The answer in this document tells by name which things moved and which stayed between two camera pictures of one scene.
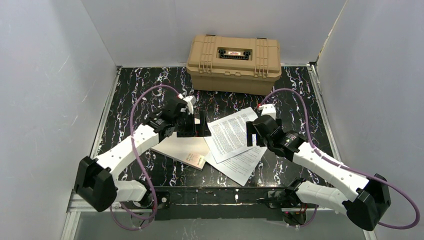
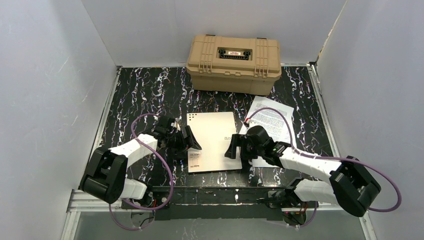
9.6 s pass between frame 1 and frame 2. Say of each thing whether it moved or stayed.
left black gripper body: moved
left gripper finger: moved
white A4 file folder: moved
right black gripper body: moved
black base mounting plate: stayed
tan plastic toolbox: stayed
